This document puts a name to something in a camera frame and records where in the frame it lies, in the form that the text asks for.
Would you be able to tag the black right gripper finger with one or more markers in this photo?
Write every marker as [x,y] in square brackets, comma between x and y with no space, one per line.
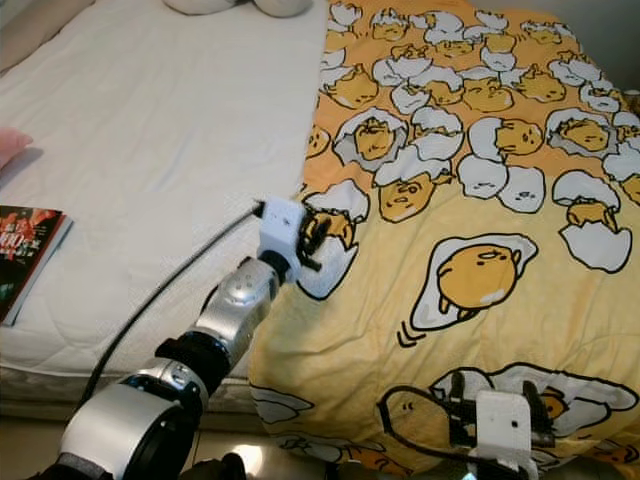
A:
[456,386]

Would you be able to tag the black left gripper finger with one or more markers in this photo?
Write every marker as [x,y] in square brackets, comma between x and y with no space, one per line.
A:
[320,230]

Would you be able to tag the yellow egg print blanket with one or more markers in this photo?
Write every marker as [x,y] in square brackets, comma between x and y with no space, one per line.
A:
[460,150]

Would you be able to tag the dark cover paperback book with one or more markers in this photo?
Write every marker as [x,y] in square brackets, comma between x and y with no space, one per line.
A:
[30,260]

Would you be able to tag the pink pillow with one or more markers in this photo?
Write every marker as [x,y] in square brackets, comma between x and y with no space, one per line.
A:
[12,147]

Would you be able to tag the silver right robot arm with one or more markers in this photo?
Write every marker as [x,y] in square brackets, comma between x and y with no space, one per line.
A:
[505,470]

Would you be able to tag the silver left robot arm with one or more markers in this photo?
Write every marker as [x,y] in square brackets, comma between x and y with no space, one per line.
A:
[240,300]

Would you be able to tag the white quilted mattress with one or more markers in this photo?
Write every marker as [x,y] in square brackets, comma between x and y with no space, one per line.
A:
[160,130]

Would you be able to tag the beige plush toy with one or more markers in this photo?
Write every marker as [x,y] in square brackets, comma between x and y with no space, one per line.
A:
[200,5]

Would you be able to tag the beige padded headboard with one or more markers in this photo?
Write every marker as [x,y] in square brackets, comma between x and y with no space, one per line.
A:
[30,30]

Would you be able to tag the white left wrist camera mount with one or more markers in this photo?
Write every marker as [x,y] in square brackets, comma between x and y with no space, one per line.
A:
[280,225]

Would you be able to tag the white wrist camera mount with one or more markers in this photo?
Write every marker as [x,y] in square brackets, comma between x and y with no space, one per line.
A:
[280,225]
[503,420]

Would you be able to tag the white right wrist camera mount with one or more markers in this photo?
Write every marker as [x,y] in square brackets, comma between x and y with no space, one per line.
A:
[503,420]

